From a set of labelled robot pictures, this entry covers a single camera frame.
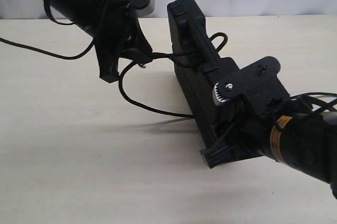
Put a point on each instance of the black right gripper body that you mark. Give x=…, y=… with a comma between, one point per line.
x=253, y=100

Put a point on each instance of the black plastic tool case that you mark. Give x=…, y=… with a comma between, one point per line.
x=198, y=67

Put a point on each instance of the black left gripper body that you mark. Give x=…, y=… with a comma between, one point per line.
x=119, y=17

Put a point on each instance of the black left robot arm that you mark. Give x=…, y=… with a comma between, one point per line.
x=85, y=14

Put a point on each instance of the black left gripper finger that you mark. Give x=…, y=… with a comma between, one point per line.
x=138, y=48
x=108, y=65

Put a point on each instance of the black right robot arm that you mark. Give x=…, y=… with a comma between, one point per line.
x=309, y=141

